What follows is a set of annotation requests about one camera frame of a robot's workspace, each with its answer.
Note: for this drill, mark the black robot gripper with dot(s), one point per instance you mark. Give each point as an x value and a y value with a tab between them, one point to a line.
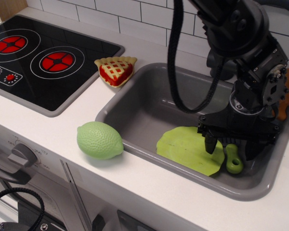
247	116

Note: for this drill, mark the black faucet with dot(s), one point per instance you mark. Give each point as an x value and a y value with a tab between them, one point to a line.
229	68

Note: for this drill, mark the grey oven knob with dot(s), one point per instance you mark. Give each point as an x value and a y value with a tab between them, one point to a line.
22	156

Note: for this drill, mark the grey plastic sink basin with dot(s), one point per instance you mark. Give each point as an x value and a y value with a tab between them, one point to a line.
143	110

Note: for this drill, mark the black toy stovetop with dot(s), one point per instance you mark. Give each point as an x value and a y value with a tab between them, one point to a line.
45	67

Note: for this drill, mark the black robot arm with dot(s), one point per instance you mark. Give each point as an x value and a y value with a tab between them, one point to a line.
237	30

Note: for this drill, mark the toy pie slice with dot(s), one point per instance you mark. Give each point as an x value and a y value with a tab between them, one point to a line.
116	71

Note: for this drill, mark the green handled grey spatula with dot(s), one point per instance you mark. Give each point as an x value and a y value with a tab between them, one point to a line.
234	164

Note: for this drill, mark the green toy lime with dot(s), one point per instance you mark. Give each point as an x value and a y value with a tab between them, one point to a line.
99	140

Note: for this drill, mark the green plastic plate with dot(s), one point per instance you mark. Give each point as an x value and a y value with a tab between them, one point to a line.
185	146

